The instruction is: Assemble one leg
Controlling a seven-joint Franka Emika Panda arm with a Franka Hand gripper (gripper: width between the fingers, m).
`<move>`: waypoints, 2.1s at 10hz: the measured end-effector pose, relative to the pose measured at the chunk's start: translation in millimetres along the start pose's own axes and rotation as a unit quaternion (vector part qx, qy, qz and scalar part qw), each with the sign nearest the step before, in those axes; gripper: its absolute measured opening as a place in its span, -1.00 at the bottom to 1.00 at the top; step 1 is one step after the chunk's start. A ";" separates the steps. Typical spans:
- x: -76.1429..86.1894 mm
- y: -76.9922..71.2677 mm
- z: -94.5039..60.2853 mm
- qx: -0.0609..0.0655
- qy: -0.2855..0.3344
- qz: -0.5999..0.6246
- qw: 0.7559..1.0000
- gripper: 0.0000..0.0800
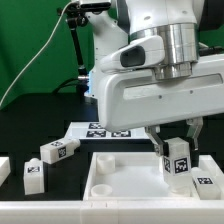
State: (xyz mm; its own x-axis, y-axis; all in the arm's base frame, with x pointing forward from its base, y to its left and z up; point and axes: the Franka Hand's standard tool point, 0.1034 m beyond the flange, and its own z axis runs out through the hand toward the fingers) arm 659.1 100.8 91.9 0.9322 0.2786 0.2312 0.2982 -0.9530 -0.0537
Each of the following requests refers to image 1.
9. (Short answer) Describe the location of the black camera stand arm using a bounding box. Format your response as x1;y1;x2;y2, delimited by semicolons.
64;3;88;80

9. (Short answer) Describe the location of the black cable on table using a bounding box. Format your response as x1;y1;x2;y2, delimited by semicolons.
51;77;88;95

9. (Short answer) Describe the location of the white cable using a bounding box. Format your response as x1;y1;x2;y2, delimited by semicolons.
0;0;78;108

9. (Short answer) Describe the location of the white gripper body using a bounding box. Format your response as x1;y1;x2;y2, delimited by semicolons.
98;54;224;132

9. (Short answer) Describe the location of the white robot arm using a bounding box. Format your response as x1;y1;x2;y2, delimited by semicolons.
80;0;224;156

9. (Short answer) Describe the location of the white square tabletop panel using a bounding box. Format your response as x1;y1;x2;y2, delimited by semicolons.
83;152;199;201

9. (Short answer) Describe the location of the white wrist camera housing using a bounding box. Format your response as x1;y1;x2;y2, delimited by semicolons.
100;35;165;73

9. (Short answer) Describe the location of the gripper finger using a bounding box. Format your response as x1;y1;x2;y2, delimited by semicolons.
186;117;203;151
145;126;164;156

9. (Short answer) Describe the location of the white marker base sheet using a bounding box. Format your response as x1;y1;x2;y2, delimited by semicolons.
65;122;148;140

